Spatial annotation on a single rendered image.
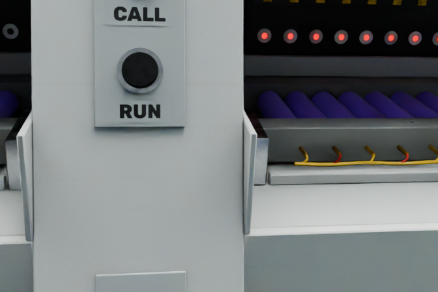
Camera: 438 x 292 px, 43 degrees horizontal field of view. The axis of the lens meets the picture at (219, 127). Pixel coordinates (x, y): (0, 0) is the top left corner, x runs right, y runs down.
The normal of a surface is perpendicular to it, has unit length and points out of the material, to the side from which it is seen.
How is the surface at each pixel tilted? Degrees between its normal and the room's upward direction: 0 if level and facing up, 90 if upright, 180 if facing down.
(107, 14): 90
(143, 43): 90
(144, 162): 90
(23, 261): 109
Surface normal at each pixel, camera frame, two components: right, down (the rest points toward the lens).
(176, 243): 0.14, 0.02
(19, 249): 0.13, 0.35
